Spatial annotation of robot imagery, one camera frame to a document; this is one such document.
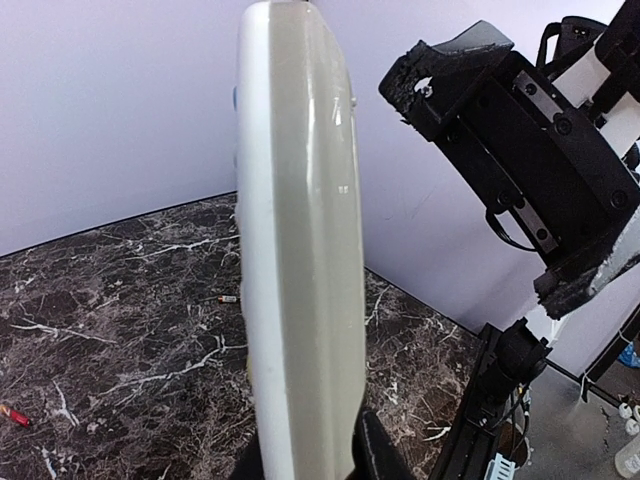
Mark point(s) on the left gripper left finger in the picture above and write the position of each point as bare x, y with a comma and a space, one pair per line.
249, 466

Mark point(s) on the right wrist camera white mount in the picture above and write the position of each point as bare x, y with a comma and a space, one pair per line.
596, 68

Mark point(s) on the red battery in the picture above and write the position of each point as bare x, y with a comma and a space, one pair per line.
15, 416

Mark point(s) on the white remote control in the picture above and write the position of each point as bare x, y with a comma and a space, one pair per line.
299, 219

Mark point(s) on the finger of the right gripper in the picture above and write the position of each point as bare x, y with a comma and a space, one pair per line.
430, 84
575, 280

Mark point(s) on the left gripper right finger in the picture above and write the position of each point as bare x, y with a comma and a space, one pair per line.
375, 457

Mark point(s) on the white slotted cable duct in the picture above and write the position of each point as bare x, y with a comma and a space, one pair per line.
500, 468

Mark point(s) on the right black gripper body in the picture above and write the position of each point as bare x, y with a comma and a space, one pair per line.
523, 149

